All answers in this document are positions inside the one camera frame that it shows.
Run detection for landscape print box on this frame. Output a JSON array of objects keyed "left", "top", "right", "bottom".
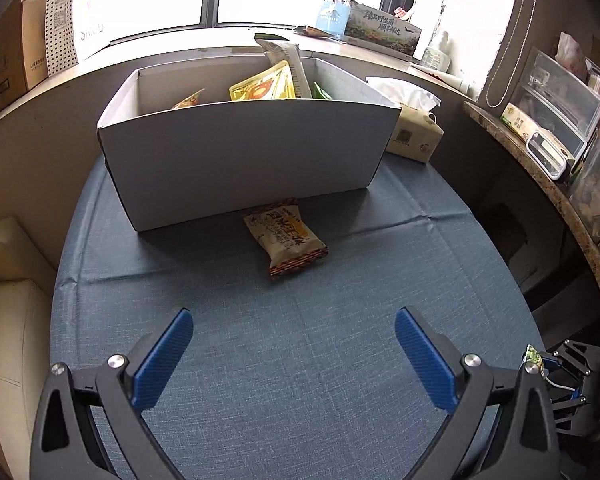
[{"left": 342, "top": 4, "right": 423, "bottom": 58}]

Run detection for yellow snack bag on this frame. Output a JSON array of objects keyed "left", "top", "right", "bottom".
[{"left": 228, "top": 60, "right": 298, "bottom": 102}]

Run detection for pink packet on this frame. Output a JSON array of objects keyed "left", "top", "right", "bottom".
[{"left": 555, "top": 32, "right": 588, "bottom": 76}]

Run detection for polka dot paper bag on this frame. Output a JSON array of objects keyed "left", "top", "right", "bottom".
[{"left": 45, "top": 0, "right": 81, "bottom": 76}]

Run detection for white cardboard box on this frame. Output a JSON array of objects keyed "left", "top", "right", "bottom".
[{"left": 96, "top": 56, "right": 403, "bottom": 232}]

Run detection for brown snack packet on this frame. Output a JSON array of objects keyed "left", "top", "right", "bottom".
[{"left": 242, "top": 197, "right": 329, "bottom": 281}]

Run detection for beige tissue pack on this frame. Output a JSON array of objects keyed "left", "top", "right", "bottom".
[{"left": 365, "top": 76, "right": 445, "bottom": 164}]

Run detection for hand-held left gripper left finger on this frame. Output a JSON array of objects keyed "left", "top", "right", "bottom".
[{"left": 29, "top": 307, "right": 195, "bottom": 480}]

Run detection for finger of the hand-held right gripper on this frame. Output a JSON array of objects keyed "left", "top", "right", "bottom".
[
  {"left": 540, "top": 339, "right": 600, "bottom": 376},
  {"left": 545, "top": 382, "right": 600, "bottom": 436}
]

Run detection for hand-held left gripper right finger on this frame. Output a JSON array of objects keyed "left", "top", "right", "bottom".
[{"left": 394, "top": 306, "right": 563, "bottom": 480}]

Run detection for beaded blind cord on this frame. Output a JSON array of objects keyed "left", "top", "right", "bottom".
[{"left": 484, "top": 0, "right": 536, "bottom": 109}]

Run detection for white tube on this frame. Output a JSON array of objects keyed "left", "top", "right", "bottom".
[{"left": 410, "top": 64, "right": 473, "bottom": 92}]

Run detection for white bottle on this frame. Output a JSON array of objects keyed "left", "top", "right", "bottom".
[{"left": 420, "top": 30, "right": 453, "bottom": 73}]

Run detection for clear lidded container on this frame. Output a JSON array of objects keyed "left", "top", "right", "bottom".
[{"left": 525, "top": 130, "right": 573, "bottom": 181}]

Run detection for white shopping bag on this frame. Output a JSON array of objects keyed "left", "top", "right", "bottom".
[{"left": 72, "top": 0, "right": 116, "bottom": 61}]

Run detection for white snack bag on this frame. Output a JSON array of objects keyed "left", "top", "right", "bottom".
[{"left": 254, "top": 32, "right": 313, "bottom": 100}]

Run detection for clear plastic bin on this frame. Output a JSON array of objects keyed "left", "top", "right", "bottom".
[{"left": 567, "top": 135, "right": 600, "bottom": 246}]

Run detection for stone counter shelf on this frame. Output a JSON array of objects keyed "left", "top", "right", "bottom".
[{"left": 462, "top": 100, "right": 600, "bottom": 306}]

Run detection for green white small box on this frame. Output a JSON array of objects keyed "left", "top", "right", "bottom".
[{"left": 500, "top": 102, "right": 538, "bottom": 142}]

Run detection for blue tablecloth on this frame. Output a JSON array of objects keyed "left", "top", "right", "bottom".
[{"left": 49, "top": 150, "right": 551, "bottom": 480}]

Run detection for beige cardboard box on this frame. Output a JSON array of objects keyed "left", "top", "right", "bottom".
[{"left": 0, "top": 217, "right": 58, "bottom": 288}]

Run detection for crumpled wrapper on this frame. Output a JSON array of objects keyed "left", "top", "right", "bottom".
[{"left": 294, "top": 25, "right": 341, "bottom": 40}]

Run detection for clear storage drawers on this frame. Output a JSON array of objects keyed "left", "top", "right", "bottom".
[{"left": 510, "top": 47, "right": 600, "bottom": 161}]

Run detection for brown cardboard box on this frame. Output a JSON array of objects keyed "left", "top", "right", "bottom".
[{"left": 0, "top": 0, "right": 51, "bottom": 123}]

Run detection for blue white carton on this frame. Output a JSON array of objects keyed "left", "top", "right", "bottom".
[{"left": 314, "top": 0, "right": 352, "bottom": 41}]

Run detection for orange yellow snack packet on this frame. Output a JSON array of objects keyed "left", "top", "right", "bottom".
[{"left": 170, "top": 88, "right": 207, "bottom": 111}]

